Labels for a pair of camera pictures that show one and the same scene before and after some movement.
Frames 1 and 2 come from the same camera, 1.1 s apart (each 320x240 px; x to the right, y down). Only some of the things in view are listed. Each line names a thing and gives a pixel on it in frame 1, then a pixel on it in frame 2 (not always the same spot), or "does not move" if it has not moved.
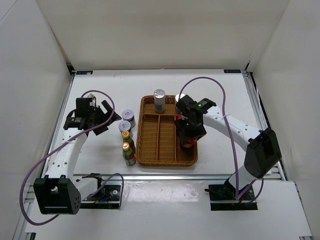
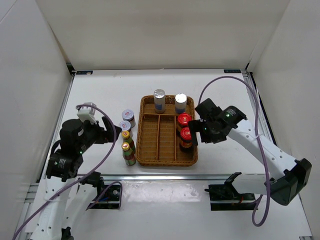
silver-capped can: [159, 101] does not move
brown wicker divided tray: [158, 143] does not move
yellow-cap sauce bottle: [126, 138] does not move
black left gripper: [107, 116] to [104, 136]
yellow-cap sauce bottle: [128, 154] does not move
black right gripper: [181, 125] to [196, 126]
